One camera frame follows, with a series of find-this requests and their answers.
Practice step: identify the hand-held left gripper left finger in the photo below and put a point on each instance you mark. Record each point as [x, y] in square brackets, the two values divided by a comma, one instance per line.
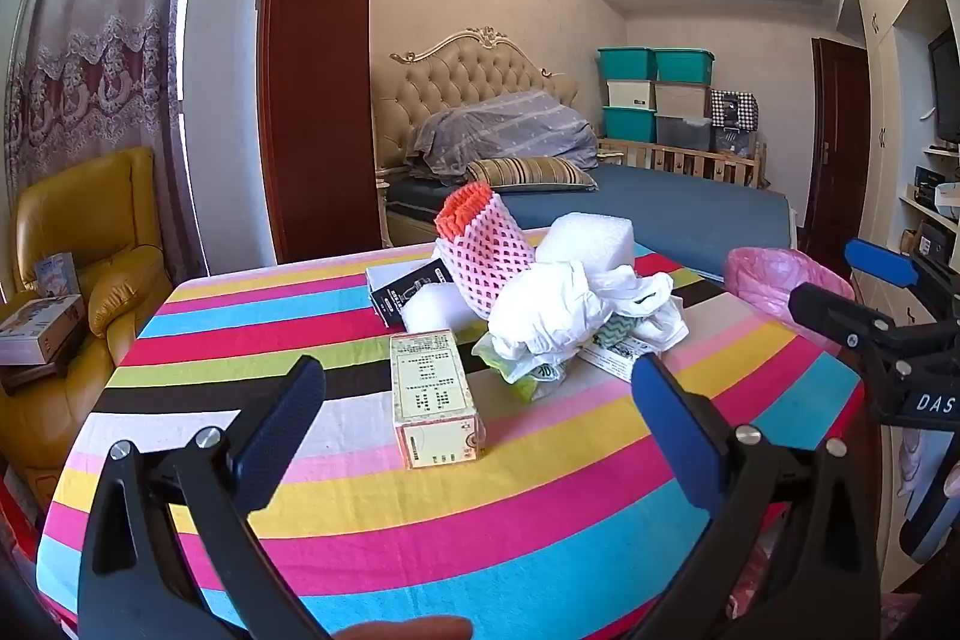
[277, 437]

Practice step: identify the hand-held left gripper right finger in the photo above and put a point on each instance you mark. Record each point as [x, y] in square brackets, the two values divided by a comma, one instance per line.
[667, 430]

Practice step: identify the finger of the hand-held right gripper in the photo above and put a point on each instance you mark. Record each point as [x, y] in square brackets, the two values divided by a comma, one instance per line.
[825, 310]
[881, 261]

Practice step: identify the pink trash bag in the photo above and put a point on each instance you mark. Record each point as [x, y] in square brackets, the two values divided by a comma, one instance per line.
[765, 280]

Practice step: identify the white medicine box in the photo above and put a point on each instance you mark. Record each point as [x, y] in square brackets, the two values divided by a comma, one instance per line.
[615, 361]

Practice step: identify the teal foam net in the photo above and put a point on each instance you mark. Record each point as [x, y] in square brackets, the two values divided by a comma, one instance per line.
[615, 331]

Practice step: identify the person's right hand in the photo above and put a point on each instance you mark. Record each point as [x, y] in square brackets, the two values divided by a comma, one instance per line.
[952, 479]

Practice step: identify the person's left hand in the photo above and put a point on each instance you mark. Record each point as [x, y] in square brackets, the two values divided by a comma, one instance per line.
[405, 630]

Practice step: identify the black shelf box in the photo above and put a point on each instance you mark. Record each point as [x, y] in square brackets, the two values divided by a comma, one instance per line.
[936, 244]

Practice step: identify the black device on shelf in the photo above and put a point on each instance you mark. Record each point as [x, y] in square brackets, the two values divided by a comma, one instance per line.
[928, 184]

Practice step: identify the brown door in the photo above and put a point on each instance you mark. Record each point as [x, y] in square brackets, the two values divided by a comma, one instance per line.
[836, 160]

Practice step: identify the green white plastic wrapper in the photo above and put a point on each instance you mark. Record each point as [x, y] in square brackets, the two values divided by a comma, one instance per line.
[525, 377]

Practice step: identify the beige medicine box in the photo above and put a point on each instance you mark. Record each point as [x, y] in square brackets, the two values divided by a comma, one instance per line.
[431, 385]

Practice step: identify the striped multicolour tablecloth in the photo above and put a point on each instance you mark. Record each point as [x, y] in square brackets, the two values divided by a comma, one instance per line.
[525, 535]

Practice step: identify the bed with blue sheet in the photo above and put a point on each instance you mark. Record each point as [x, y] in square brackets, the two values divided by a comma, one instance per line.
[675, 212]

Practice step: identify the black cardboard box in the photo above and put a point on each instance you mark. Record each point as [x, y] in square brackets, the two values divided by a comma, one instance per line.
[396, 296]

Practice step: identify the black television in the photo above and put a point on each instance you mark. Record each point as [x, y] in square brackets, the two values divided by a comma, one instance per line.
[946, 85]

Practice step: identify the white foam block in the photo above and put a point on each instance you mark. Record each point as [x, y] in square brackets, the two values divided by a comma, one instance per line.
[585, 239]

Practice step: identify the white foam sheet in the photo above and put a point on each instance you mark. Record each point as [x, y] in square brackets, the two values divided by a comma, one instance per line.
[442, 310]

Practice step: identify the checkered bag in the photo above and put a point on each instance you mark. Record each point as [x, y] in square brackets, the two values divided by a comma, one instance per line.
[733, 109]

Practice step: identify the grey clear storage box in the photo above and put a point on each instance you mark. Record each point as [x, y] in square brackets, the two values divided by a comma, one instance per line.
[684, 134]

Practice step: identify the pink and orange foam net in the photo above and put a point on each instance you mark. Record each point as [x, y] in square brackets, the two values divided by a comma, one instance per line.
[487, 250]

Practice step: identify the beige storage box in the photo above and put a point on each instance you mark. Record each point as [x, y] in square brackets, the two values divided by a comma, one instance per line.
[681, 100]

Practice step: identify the flat cardboard box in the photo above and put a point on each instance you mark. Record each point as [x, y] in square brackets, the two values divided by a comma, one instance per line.
[37, 329]

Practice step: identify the teal storage box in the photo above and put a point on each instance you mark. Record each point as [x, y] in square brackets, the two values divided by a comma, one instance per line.
[626, 64]
[684, 65]
[630, 124]

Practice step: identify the yellow leather armchair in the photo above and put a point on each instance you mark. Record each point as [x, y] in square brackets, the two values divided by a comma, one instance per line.
[112, 220]

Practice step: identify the light blue book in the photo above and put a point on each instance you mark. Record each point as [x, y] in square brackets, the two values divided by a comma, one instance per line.
[56, 276]

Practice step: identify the striped pillow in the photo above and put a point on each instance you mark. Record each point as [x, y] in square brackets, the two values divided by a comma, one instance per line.
[532, 174]

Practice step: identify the white storage box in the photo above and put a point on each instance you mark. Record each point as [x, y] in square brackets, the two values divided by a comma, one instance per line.
[631, 94]

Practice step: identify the grey duvet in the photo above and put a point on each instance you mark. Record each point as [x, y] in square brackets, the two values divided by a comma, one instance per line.
[510, 130]

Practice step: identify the brown wooden pillar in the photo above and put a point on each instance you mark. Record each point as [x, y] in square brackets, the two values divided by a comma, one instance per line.
[315, 48]

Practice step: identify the beige tufted headboard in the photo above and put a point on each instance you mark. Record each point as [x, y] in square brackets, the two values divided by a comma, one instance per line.
[465, 70]

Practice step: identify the lace curtain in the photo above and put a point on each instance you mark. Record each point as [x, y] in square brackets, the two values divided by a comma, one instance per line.
[97, 48]

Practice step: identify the wooden crib rail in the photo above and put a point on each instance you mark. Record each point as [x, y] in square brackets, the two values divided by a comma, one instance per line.
[697, 164]

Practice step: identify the white wall cabinet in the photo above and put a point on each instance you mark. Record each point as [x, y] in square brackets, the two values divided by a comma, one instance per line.
[892, 10]

